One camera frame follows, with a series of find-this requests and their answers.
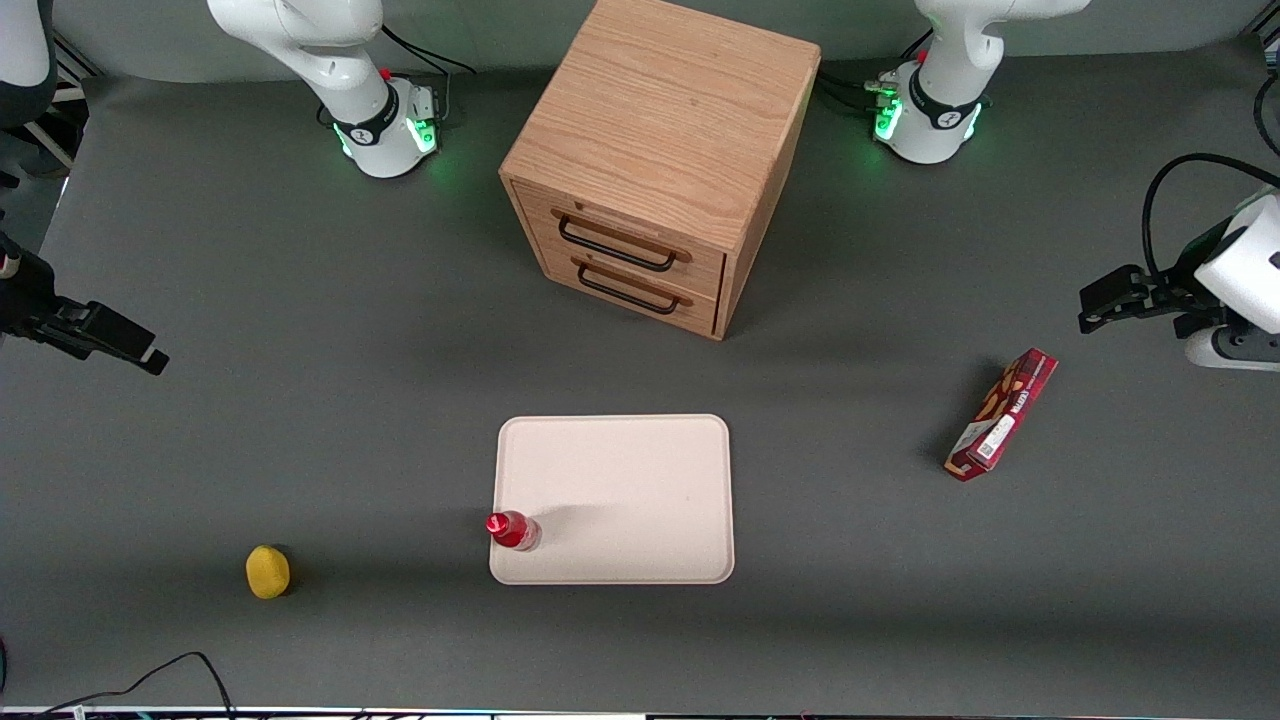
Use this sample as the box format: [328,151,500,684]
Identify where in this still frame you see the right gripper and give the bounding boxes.
[0,235,170,377]

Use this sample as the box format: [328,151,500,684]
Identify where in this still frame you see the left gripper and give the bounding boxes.
[1078,264,1280,374]

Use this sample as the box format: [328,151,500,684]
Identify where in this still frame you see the red coke bottle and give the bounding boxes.
[486,510,543,553]

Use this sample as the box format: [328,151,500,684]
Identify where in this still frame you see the beige rectangular tray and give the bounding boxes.
[489,414,736,586]

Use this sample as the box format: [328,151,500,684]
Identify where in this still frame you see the red cookie box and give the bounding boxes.
[944,347,1059,483]

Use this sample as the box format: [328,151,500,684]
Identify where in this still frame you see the yellow lemon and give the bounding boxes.
[245,545,292,601]

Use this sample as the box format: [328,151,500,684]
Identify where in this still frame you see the wooden drawer cabinet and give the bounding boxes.
[498,0,823,342]

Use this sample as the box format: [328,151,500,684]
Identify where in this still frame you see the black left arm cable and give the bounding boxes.
[1142,153,1280,283]

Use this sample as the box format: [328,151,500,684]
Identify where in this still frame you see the white metal frame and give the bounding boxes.
[20,30,93,171]

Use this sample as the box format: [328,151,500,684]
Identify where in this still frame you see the black cable at table edge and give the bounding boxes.
[0,652,237,720]

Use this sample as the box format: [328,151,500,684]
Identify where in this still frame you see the black left base cables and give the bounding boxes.
[815,28,936,119]

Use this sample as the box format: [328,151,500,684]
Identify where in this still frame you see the black base cables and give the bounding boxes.
[380,22,483,131]
[815,28,936,119]

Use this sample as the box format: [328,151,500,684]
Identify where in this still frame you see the black right base cables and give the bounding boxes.
[380,22,483,131]

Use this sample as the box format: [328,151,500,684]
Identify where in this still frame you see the black drawer handle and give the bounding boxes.
[576,261,682,317]
[557,214,680,273]

